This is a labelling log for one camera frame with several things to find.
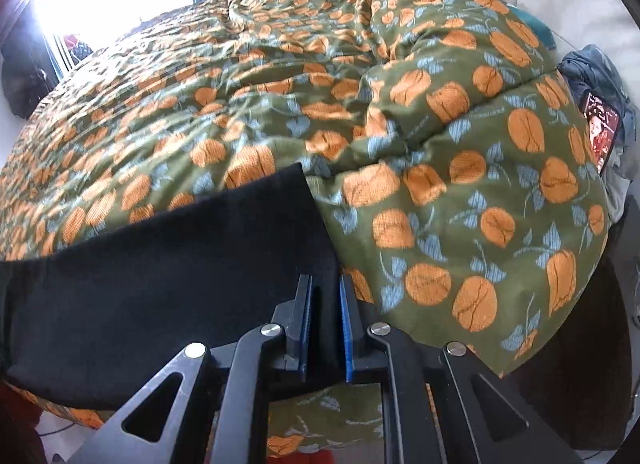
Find black pants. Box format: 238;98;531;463
1;165;344;410

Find pumpkin print green quilt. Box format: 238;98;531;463
0;0;611;460

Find red fleece robe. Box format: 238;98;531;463
1;381;336;464

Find smartphone with red screen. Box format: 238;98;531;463
580;92;620;173

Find blue grey crumpled garment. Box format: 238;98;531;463
559;44;639;180

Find teal pillow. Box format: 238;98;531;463
511;6;556;50

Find dark clothes on rack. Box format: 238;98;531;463
1;10;58;120

